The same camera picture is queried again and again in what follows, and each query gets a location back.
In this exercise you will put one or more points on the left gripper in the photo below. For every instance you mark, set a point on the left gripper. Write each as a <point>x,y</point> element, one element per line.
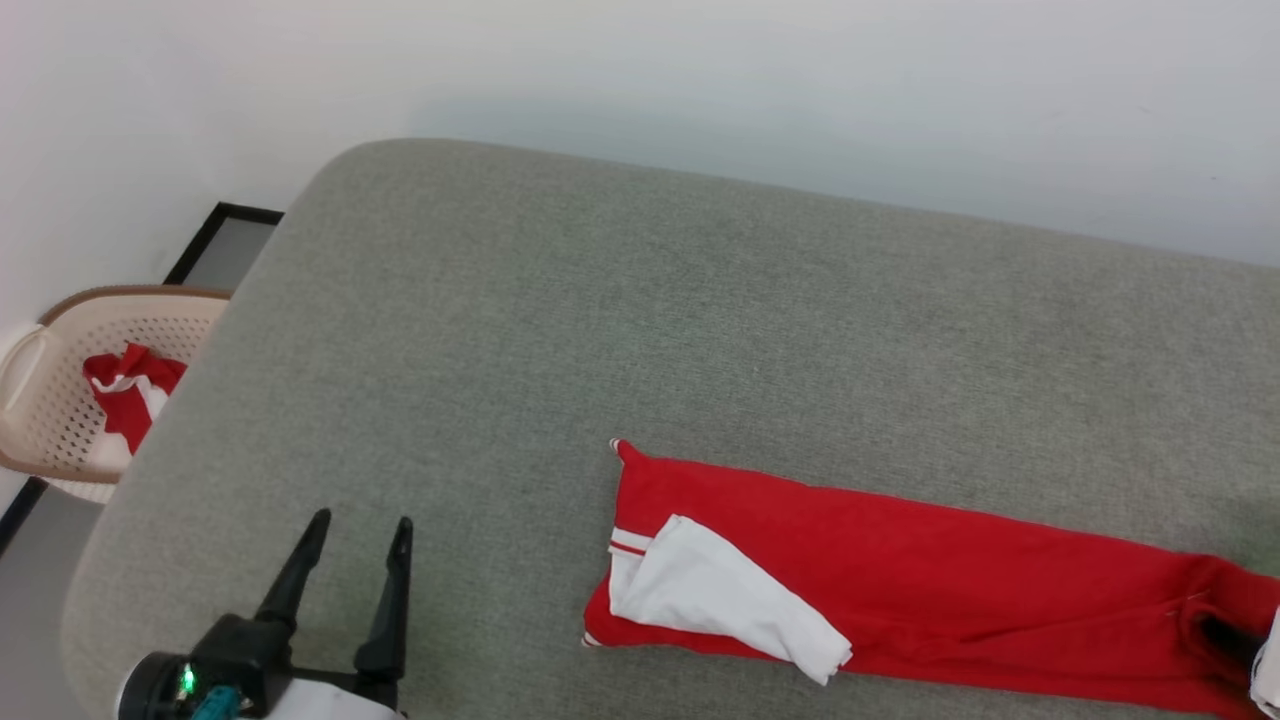
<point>240,655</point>

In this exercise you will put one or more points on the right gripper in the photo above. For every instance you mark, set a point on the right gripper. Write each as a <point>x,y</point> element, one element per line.
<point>1270,670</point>

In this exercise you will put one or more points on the red garment with white stripes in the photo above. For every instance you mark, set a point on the red garment with white stripes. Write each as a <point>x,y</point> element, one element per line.
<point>950,590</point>

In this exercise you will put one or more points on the red and white garment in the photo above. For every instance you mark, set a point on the red and white garment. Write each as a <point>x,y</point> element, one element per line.
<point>130,395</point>

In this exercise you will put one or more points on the beige perforated laundry basket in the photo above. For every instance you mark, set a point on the beige perforated laundry basket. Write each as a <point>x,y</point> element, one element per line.
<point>60,400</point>

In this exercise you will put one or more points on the black-framed grey panel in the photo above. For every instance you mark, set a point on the black-framed grey panel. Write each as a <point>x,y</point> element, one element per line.
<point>225,250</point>

